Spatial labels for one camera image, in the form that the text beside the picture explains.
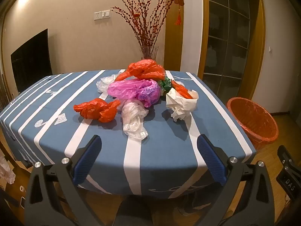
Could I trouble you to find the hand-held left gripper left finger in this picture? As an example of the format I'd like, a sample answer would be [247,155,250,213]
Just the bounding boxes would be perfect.
[24,135,111,226]

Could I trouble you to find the white plastic bag on floor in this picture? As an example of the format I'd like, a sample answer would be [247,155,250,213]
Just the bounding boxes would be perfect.
[0,155,16,184]

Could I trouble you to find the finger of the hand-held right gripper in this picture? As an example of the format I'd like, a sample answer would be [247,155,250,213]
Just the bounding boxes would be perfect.
[277,145,297,177]

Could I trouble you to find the large red plastic bag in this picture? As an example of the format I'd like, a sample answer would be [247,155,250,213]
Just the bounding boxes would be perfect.
[115,60,166,82]

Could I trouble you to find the wooden wall trim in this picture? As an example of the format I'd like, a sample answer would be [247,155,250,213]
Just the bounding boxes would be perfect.
[164,0,184,71]

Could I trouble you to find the glass sliding door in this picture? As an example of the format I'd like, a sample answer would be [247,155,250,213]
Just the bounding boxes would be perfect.
[203,0,259,92]

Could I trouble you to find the small red plastic bag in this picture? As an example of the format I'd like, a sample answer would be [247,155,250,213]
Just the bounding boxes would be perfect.
[73,99,121,123]

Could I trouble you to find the long white translucent plastic bag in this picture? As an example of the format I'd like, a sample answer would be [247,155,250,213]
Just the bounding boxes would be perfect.
[121,100,149,140]

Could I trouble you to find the red plastic trash bin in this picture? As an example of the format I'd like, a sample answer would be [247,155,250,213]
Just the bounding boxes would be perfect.
[226,96,279,150]

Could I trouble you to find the blue white striped tablecloth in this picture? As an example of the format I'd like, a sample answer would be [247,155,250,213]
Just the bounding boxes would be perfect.
[0,69,257,198]

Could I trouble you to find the red hanging ornament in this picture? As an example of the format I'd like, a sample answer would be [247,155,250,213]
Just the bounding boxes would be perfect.
[173,0,185,26]

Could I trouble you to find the glass vase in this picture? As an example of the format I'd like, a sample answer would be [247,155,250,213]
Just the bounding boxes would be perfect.
[140,46,158,60]

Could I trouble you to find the pink purple plastic bag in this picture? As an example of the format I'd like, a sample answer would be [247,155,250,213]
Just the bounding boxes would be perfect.
[107,79,161,108]

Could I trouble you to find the narrow red plastic bag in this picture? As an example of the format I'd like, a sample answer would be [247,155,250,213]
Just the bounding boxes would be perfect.
[171,80,194,99]

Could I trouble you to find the red berry branches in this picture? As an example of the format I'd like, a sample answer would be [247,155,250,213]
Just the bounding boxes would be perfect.
[110,0,174,49]

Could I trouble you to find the wooden door frame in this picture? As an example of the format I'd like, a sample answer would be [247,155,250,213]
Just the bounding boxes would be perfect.
[198,0,266,100]

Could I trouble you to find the crinkled clear plastic bag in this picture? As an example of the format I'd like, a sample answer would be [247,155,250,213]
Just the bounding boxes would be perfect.
[96,74,119,93]

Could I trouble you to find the green plastic bag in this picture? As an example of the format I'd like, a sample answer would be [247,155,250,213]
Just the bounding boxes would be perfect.
[157,76,174,96]

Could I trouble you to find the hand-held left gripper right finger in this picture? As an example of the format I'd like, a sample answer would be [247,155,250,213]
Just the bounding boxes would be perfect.
[197,134,275,226]

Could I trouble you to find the white crumpled paper bag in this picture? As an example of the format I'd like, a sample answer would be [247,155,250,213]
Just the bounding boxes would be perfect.
[166,88,198,122]

